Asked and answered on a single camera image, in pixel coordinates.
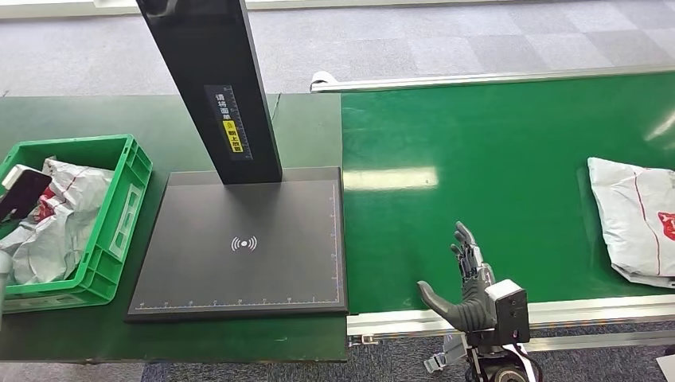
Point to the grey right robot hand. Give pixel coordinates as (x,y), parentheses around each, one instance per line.
(469,311)

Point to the white mailer package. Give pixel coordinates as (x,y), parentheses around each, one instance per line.
(58,232)
(633,221)

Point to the green conveyor belt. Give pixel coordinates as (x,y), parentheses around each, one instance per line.
(474,158)

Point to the flat white mailer package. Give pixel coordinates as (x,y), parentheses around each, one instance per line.
(633,221)

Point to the black inbound scanner machine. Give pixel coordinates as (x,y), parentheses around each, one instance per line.
(237,263)

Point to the white conveyor end cap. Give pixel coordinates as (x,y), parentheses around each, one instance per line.
(320,80)

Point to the white object on floor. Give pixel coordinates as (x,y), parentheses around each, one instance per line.
(667,369)

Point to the yellow label sticker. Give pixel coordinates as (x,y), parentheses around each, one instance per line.
(232,138)

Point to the green plastic crate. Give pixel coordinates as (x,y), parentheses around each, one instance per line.
(118,211)

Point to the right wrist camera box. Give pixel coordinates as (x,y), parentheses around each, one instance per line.
(509,311)

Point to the aluminium conveyor side rail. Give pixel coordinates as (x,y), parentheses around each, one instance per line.
(596,311)
(474,79)

